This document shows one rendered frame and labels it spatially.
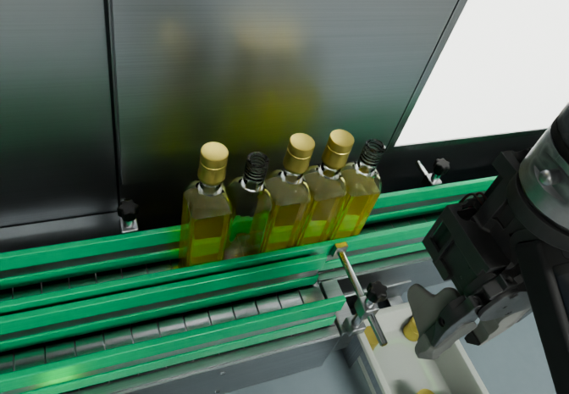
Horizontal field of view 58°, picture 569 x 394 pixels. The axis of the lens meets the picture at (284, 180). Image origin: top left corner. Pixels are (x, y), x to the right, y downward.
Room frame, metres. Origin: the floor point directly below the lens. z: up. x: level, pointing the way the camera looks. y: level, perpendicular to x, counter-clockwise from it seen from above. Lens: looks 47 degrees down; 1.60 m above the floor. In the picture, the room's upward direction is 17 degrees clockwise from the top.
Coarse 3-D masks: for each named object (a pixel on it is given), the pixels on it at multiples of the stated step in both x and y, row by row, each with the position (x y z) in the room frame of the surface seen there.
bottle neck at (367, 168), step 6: (366, 144) 0.54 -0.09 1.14; (372, 144) 0.55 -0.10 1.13; (378, 144) 0.55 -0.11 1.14; (366, 150) 0.54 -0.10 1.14; (372, 150) 0.53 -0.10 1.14; (378, 150) 0.55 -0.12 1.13; (384, 150) 0.54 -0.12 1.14; (360, 156) 0.54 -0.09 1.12; (366, 156) 0.53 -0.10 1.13; (372, 156) 0.53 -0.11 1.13; (378, 156) 0.53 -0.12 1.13; (360, 162) 0.54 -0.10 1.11; (366, 162) 0.53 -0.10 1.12; (372, 162) 0.53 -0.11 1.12; (378, 162) 0.54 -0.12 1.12; (360, 168) 0.53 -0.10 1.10; (366, 168) 0.53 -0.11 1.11; (372, 168) 0.53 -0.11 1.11; (366, 174) 0.53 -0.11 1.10; (372, 174) 0.54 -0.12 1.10
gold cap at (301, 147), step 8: (296, 136) 0.49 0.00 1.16; (304, 136) 0.50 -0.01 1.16; (288, 144) 0.48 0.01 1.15; (296, 144) 0.48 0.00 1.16; (304, 144) 0.48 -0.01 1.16; (312, 144) 0.49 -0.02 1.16; (288, 152) 0.48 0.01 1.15; (296, 152) 0.47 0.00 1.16; (304, 152) 0.47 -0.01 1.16; (312, 152) 0.48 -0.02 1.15; (288, 160) 0.47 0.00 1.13; (296, 160) 0.47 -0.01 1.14; (304, 160) 0.47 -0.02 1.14; (288, 168) 0.47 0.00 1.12; (296, 168) 0.47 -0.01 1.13; (304, 168) 0.48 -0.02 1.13
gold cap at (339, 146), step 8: (336, 136) 0.52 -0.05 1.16; (344, 136) 0.52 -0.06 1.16; (352, 136) 0.53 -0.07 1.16; (328, 144) 0.51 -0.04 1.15; (336, 144) 0.50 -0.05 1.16; (344, 144) 0.51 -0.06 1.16; (352, 144) 0.51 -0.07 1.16; (328, 152) 0.51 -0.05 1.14; (336, 152) 0.50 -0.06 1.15; (344, 152) 0.50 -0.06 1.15; (328, 160) 0.50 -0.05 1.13; (336, 160) 0.50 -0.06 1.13; (344, 160) 0.51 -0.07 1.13; (336, 168) 0.50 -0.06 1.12
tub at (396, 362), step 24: (384, 312) 0.48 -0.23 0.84; (408, 312) 0.51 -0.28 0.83; (360, 336) 0.42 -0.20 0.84; (384, 360) 0.43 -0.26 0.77; (408, 360) 0.44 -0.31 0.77; (432, 360) 0.46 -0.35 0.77; (456, 360) 0.44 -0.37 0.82; (384, 384) 0.36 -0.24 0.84; (408, 384) 0.40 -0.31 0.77; (432, 384) 0.41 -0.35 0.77; (456, 384) 0.41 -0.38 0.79; (480, 384) 0.40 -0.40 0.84
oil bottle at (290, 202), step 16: (272, 176) 0.48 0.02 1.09; (304, 176) 0.50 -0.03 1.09; (272, 192) 0.47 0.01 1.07; (288, 192) 0.46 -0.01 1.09; (304, 192) 0.47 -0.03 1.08; (288, 208) 0.46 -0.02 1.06; (304, 208) 0.47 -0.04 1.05; (272, 224) 0.45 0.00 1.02; (288, 224) 0.46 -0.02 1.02; (272, 240) 0.45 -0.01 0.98; (288, 240) 0.47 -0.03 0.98
